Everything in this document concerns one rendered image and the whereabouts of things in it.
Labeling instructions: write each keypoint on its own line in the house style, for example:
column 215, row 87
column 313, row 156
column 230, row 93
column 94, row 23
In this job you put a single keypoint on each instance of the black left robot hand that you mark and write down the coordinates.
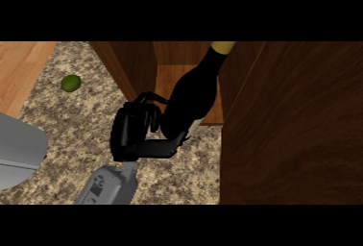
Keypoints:
column 128, row 128

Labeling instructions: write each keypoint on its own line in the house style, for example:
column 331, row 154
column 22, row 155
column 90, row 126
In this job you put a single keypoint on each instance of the black wine bottle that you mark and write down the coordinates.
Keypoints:
column 193, row 93

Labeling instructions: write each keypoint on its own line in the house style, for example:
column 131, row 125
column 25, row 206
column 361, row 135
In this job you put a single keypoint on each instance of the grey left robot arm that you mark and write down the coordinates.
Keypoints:
column 109, row 185

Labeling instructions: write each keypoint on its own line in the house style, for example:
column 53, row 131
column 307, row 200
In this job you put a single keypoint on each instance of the open wooden cabinet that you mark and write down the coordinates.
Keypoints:
column 137, row 64

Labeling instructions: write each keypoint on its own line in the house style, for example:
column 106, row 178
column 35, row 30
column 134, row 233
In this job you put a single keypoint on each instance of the dark brown cabinet door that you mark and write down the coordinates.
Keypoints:
column 297, row 128

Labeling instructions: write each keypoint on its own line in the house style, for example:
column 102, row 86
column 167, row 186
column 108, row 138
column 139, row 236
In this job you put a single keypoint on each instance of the green lime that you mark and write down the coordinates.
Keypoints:
column 69, row 83

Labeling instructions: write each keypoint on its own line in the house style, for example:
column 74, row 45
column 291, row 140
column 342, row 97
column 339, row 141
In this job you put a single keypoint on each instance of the pale grey rounded appliance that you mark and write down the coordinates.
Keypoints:
column 18, row 147

